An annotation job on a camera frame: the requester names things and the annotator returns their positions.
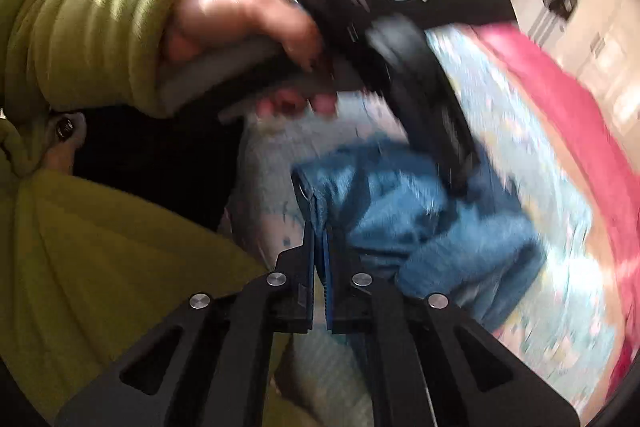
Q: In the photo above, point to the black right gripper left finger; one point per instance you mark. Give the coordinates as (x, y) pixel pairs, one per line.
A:
(207, 363)

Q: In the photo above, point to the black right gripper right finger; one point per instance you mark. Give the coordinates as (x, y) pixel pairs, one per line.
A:
(427, 362)

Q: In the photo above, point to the blue denim pants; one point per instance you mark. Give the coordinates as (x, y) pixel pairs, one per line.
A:
(480, 249)

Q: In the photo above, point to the green left sleeve forearm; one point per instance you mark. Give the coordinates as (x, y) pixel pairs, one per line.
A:
(74, 54)

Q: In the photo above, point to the person's left hand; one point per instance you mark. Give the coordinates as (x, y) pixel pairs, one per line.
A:
(209, 42)

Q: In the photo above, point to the light blue cartoon bedsheet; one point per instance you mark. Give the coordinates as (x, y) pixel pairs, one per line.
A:
(557, 328)

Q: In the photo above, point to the green jacket torso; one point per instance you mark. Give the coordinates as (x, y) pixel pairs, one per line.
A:
(87, 270)

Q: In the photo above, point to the white wardrobe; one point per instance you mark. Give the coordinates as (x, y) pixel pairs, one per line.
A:
(601, 50)

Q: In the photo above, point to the pink comforter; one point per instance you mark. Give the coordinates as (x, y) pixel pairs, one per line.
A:
(576, 115)

